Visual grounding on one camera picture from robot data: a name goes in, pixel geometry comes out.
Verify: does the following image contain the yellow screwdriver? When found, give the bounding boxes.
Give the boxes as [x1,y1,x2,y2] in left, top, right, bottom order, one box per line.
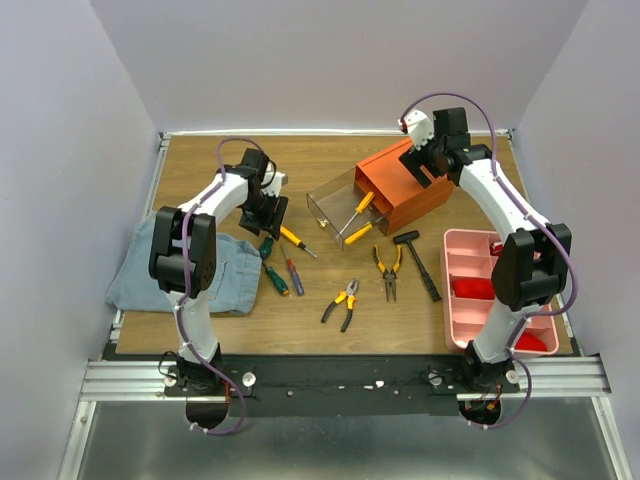
[344,222,374,246]
[280,226,318,258]
[339,191,375,235]

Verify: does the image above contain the red white striped cloth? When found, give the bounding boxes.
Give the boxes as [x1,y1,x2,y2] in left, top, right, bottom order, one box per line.
[489,241,503,256]

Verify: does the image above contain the red cloth in tray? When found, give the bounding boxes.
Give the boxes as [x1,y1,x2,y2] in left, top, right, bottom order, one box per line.
[452,277,495,300]

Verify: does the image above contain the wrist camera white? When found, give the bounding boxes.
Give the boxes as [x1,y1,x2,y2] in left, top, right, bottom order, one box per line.
[261,172,288,197]
[398,109,434,150]

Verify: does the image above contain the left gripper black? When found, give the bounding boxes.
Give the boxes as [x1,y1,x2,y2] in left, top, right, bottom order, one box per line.
[239,190,288,240]

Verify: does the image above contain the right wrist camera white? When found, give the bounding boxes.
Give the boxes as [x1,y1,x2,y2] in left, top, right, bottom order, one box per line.
[398,109,434,150]

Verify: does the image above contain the green orange screwdriver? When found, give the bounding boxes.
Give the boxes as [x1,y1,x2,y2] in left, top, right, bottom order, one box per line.
[263,263,290,296]

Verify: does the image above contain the black rubber mallet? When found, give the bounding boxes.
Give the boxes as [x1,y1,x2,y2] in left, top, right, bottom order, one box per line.
[393,230,442,302]

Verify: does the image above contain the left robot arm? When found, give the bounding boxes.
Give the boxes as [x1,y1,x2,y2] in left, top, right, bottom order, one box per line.
[149,143,288,395]

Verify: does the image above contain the clear top drawer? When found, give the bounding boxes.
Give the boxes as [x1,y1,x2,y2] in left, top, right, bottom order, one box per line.
[306,168,385,250]

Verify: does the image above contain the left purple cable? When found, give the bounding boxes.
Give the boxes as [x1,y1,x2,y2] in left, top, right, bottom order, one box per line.
[179,137,266,437]

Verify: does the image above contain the aluminium rail frame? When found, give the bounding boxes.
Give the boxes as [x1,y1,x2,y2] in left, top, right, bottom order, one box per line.
[58,356,633,479]

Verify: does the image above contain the orange combination pliers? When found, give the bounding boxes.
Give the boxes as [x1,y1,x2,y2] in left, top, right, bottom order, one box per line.
[321,279,360,333]

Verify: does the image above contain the clear drawer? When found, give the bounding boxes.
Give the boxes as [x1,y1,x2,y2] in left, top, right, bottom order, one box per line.
[306,168,385,250]
[373,216,396,236]

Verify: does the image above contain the clear bottom drawer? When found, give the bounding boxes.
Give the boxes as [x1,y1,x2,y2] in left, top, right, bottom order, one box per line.
[373,216,396,236]

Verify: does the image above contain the yellow long nose pliers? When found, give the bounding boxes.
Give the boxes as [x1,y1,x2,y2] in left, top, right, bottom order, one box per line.
[372,244,403,302]

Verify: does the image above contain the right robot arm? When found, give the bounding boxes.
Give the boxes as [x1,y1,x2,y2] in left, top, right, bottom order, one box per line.
[399,107,572,392]

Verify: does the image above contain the red blue screwdriver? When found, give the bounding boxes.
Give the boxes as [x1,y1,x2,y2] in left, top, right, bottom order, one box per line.
[280,244,305,296]

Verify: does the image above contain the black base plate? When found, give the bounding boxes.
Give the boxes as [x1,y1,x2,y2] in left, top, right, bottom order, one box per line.
[158,354,519,418]

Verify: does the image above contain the blue denim cloth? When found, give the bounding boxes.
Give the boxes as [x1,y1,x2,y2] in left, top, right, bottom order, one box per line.
[105,212,262,315]

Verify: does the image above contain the orange drawer cabinet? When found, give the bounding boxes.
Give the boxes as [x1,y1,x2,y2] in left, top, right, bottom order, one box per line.
[355,139,454,235]

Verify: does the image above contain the pink compartment tray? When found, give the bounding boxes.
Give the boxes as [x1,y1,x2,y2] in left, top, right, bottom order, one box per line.
[440,229,560,358]

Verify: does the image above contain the red cloth near tray front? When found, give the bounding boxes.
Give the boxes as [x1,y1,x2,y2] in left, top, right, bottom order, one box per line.
[515,332,548,352]

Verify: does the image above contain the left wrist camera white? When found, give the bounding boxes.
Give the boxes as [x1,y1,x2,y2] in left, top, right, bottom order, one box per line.
[261,172,288,197]

